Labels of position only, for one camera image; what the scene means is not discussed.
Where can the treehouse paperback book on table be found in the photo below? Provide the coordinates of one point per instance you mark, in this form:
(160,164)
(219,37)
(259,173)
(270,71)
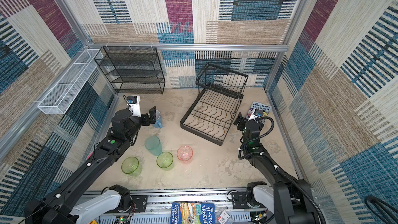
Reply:
(260,106)

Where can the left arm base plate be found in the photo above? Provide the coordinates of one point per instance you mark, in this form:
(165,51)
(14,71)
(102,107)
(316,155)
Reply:
(138,204)

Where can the blue white ceramic mug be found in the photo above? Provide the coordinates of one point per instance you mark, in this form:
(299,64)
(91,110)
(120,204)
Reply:
(158,121)

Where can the black wire dish rack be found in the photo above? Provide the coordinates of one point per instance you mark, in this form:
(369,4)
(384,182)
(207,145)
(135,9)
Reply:
(221,91)

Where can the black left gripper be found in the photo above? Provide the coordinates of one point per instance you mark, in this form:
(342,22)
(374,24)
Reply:
(146,122)

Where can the black mesh shelf unit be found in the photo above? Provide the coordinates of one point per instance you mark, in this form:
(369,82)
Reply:
(132,69)

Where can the small clear packet with label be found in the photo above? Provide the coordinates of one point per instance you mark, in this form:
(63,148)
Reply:
(223,217)

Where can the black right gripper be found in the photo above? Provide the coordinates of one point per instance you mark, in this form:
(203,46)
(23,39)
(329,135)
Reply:
(241,121)

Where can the pink translucent plastic cup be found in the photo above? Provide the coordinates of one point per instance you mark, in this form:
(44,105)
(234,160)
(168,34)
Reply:
(185,154)

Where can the green plastic cup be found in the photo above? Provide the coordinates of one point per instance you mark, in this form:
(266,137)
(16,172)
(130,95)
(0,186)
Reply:
(131,166)
(165,161)

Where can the teal translucent plastic cup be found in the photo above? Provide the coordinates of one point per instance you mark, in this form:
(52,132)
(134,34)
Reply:
(153,145)

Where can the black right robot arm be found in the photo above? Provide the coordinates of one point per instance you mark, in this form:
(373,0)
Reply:
(289,200)

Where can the treehouse book at front edge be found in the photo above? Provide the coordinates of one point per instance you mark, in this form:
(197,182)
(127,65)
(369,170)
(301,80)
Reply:
(192,213)

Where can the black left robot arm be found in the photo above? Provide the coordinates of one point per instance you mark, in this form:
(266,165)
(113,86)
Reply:
(60,206)

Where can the white wire wall basket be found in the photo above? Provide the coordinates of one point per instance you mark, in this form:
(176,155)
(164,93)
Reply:
(59,99)

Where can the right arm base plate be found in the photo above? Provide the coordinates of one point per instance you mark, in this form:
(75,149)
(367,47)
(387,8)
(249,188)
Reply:
(240,200)

